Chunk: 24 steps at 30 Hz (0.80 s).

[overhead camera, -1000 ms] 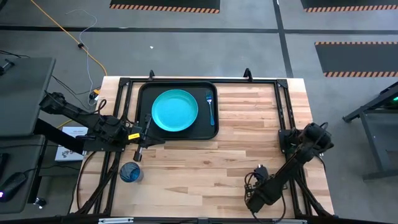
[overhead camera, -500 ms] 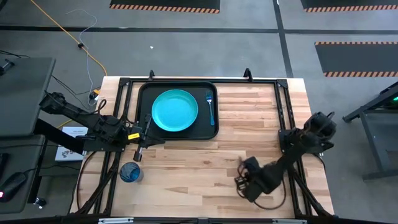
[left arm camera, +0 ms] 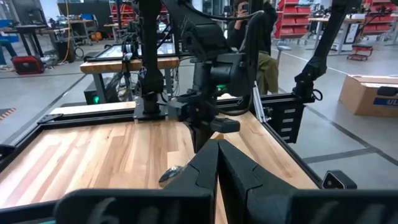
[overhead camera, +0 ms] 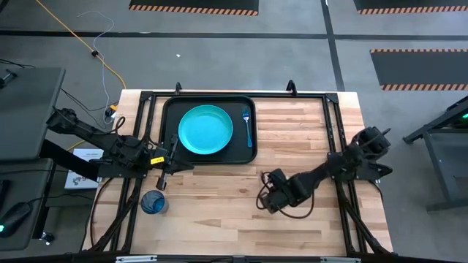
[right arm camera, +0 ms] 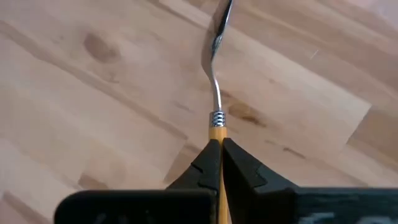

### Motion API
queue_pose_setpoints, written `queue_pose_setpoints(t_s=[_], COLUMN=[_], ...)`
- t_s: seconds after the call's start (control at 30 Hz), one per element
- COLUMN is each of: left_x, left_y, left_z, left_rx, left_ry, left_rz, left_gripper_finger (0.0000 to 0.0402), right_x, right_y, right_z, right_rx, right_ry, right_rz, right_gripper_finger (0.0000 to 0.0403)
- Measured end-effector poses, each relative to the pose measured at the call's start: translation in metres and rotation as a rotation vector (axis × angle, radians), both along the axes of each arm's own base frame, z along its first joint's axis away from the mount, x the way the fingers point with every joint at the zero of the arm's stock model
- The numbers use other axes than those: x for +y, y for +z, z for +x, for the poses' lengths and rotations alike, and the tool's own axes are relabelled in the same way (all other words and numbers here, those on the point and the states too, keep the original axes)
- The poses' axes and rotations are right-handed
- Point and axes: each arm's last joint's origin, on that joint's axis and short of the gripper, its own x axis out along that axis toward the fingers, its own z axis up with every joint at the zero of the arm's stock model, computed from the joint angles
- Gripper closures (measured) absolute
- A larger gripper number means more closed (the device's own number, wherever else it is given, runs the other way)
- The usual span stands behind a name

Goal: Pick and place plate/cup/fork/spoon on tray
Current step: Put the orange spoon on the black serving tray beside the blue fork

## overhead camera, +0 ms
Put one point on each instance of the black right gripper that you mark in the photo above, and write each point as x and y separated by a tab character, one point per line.
279	195

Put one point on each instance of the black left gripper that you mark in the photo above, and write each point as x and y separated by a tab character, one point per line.
166	171

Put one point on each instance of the teal round plate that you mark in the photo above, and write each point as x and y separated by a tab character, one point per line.
205	129

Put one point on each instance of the blue plastic fork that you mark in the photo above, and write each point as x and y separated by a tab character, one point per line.
248	128

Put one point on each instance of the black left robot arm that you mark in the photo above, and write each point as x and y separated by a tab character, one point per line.
91	133

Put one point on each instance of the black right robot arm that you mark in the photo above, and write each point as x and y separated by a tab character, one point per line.
329	168

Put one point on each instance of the blue translucent cup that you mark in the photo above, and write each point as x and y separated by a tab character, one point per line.
153	202

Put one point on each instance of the black rectangular tray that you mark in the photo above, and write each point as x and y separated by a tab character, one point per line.
170	120

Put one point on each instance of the white printed box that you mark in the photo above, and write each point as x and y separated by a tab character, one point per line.
78	175

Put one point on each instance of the black desk support beam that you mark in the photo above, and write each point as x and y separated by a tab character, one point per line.
66	159

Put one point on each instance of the grey desk panel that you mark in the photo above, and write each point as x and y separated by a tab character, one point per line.
25	182
25	113

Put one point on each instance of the neighbouring workstation table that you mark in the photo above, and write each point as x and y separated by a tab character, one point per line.
437	160

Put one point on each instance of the black orange-striped floor mat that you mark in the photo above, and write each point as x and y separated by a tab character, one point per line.
194	3
409	3
420	69

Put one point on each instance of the black computer mouse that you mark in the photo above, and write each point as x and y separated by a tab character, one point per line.
14	218

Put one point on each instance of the small black desk item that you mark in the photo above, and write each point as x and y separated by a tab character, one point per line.
7	77

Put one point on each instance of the silver aluminium bracket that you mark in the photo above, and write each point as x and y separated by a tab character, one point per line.
340	260
136	259

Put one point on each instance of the black aluminium table frame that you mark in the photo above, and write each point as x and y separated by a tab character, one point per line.
278	96

